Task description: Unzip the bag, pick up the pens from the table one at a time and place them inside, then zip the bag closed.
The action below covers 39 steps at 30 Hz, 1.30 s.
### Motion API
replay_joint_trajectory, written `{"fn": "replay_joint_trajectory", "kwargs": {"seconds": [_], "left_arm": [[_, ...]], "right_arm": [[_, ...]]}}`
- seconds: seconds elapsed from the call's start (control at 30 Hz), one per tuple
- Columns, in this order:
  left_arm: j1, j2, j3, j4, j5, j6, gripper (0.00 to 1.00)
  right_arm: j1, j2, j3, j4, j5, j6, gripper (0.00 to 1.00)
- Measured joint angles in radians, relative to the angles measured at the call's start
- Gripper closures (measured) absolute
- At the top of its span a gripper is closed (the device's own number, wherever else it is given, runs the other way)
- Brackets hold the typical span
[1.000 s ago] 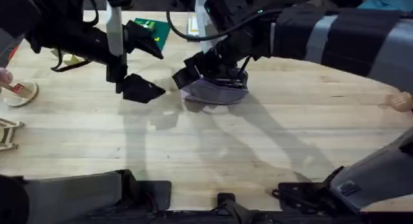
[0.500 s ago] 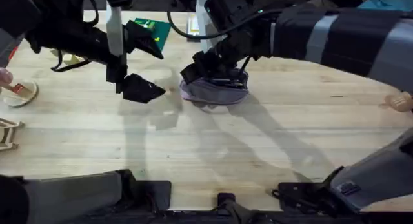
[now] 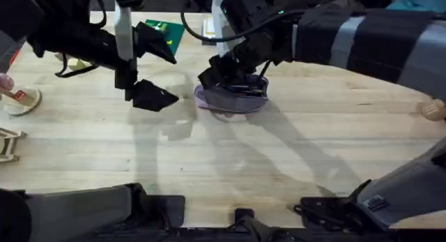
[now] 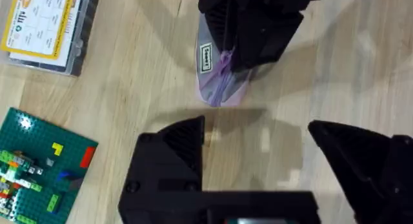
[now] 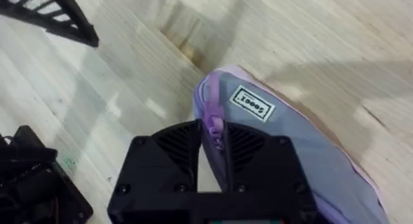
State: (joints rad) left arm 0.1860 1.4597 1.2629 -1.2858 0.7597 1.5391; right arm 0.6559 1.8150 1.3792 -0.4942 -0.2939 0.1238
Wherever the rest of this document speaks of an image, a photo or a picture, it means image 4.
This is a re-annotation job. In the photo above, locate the clear plastic parts box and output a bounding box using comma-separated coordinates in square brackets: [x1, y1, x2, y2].
[0, 0, 101, 77]

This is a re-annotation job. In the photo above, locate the green board with toy blocks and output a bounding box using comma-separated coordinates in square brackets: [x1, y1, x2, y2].
[0, 107, 99, 224]

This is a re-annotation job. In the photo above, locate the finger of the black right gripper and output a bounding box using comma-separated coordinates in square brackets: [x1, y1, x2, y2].
[202, 1, 234, 54]
[230, 7, 305, 72]

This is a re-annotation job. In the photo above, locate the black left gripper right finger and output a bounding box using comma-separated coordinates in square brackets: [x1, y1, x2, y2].
[308, 119, 413, 224]

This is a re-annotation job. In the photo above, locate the purple soft zip bag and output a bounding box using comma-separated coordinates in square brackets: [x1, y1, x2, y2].
[195, 14, 259, 108]

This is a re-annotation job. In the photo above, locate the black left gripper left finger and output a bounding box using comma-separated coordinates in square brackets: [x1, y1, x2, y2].
[117, 116, 206, 224]

